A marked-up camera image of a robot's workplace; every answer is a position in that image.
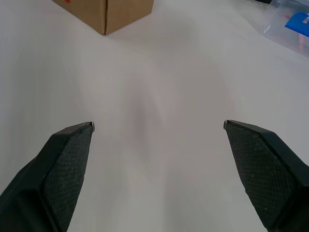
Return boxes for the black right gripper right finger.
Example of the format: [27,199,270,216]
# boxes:
[224,119,309,232]

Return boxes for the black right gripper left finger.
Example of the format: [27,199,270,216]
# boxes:
[0,122,95,232]

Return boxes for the brown cardboard box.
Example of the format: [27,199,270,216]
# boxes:
[51,0,155,36]

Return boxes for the clear plastic container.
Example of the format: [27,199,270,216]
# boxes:
[262,0,309,58]

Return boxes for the blue label strip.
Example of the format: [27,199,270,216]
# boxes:
[284,12,309,38]

